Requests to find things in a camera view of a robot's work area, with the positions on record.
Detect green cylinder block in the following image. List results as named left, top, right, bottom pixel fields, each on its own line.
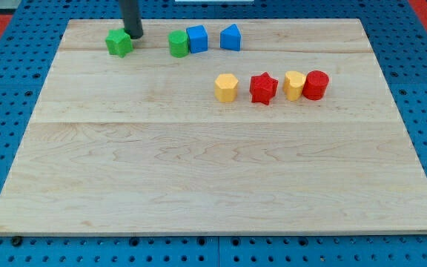
left=168, top=30, right=189, bottom=58

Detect green star block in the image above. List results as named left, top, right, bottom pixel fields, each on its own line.
left=105, top=28, right=133, bottom=58

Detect yellow hexagon block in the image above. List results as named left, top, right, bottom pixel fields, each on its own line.
left=214, top=73, right=239, bottom=103

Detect yellow heart block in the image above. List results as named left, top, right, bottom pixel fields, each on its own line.
left=282, top=70, right=306, bottom=101

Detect blue triangle block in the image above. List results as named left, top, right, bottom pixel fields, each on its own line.
left=220, top=24, right=242, bottom=51

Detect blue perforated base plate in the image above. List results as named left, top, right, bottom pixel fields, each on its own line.
left=0, top=0, right=427, bottom=266

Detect blue cube block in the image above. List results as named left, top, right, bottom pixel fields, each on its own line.
left=186, top=25, right=208, bottom=53

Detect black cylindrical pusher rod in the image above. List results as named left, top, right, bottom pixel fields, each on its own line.
left=119, top=0, right=144, bottom=39

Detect red star block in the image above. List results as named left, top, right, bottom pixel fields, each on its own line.
left=249, top=72, right=279, bottom=105

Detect light wooden board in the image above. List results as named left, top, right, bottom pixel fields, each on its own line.
left=0, top=19, right=427, bottom=237

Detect red cylinder block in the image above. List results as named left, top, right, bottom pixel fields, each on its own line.
left=302, top=70, right=329, bottom=101

